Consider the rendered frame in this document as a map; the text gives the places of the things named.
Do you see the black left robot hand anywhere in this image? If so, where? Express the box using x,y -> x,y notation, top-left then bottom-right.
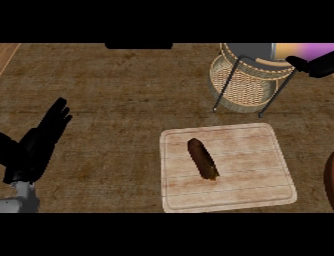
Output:
0,96 -> 74,185

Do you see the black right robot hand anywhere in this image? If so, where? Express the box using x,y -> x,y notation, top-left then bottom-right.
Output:
284,45 -> 334,80

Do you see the wicker tiered basket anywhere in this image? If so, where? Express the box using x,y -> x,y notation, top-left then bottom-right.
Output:
207,42 -> 299,119

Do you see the pale wooden cutting board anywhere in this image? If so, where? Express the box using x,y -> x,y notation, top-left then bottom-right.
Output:
159,122 -> 299,214

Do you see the orange and purple object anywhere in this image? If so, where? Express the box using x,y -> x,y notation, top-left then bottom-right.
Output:
272,42 -> 334,63

